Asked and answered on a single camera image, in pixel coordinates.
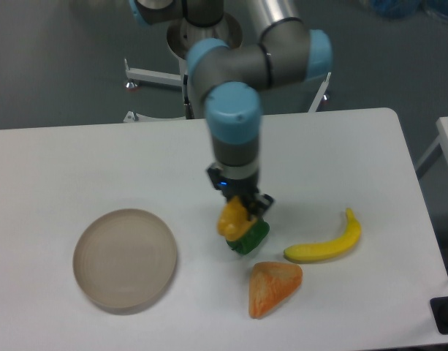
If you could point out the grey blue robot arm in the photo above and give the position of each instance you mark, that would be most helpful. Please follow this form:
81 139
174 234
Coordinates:
232 109

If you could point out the yellow banana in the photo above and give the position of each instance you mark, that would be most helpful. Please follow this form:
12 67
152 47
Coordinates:
326 250

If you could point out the green bell pepper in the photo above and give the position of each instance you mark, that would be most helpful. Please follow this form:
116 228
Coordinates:
251 239

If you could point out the orange triangular bread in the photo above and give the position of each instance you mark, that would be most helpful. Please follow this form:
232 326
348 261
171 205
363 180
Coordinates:
270 284

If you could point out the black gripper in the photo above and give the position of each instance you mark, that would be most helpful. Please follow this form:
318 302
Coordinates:
246 189

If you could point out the blue bag on floor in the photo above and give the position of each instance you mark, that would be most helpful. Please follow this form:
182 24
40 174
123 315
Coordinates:
402 9

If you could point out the yellow bell pepper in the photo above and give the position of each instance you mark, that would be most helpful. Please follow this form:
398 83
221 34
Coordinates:
235 220

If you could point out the beige round plate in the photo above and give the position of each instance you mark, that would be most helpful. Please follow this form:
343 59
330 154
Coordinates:
125 260

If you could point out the black device at table edge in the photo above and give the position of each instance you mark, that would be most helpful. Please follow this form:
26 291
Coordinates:
439 308

